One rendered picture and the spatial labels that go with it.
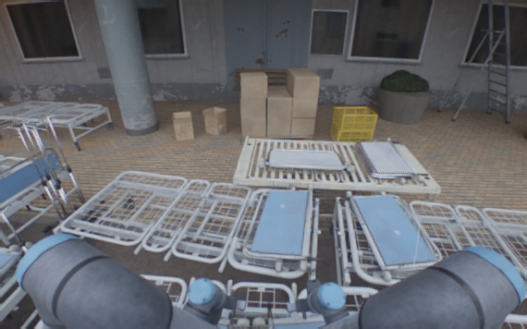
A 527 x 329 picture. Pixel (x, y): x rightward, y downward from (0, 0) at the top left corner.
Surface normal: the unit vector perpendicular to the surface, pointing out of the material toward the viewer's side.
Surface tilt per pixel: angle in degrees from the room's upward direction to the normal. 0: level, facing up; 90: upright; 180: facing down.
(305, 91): 90
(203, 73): 90
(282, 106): 90
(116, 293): 38
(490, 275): 15
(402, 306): 45
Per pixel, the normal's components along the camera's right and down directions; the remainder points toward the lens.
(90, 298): 0.26, -0.43
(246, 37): -0.05, 0.50
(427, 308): -0.51, -0.54
